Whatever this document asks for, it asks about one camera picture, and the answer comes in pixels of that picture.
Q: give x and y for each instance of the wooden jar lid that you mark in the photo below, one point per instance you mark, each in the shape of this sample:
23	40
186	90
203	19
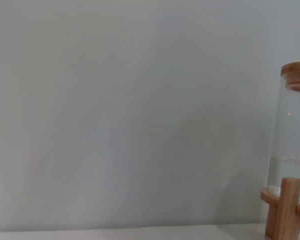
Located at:
296	73

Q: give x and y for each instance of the wooden dispenser stand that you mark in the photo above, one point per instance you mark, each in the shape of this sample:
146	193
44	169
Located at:
282	210

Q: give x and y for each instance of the glass water dispenser jar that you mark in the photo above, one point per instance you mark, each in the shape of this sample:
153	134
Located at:
290	140

